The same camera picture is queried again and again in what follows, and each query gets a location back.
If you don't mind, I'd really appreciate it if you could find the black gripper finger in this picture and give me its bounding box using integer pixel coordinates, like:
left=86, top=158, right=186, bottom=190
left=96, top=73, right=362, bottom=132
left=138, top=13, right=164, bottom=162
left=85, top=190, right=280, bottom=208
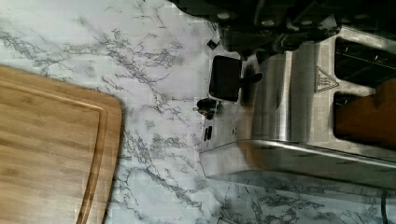
left=169, top=0, right=395, bottom=57

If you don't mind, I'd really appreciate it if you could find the stainless steel toaster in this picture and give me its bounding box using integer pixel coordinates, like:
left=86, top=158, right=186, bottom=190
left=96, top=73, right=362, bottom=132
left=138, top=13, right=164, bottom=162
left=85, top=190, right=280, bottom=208
left=200, top=27, right=395, bottom=189

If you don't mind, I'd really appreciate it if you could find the toast slice in slot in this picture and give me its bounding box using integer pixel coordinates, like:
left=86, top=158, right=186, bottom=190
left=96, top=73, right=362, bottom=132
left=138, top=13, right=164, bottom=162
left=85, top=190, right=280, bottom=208
left=333, top=78, right=396, bottom=149

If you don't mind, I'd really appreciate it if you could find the bamboo cutting board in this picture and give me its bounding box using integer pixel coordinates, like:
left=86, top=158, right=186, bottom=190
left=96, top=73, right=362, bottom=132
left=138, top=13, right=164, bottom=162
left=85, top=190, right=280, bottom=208
left=0, top=66, right=121, bottom=224

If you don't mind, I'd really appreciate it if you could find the black cable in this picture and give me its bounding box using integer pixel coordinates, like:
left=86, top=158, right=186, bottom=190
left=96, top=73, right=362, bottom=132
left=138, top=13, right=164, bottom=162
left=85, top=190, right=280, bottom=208
left=380, top=188, right=389, bottom=224

